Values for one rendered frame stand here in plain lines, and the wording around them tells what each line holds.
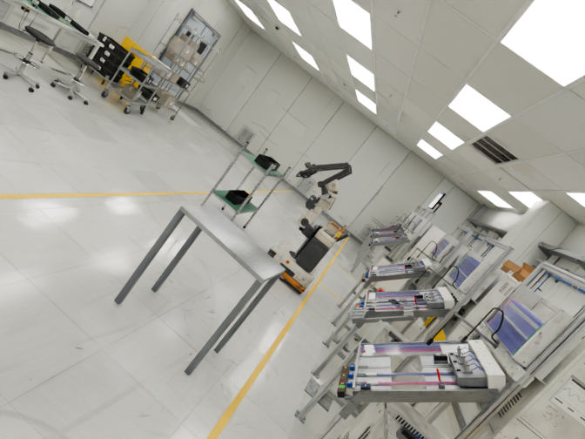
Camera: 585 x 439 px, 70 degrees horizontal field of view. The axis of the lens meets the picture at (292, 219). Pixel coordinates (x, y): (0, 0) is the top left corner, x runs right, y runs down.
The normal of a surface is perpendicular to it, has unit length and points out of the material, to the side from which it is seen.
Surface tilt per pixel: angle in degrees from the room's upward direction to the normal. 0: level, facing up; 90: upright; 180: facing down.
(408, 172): 90
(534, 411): 90
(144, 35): 90
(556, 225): 90
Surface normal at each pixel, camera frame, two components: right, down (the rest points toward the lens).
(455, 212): -0.21, 0.07
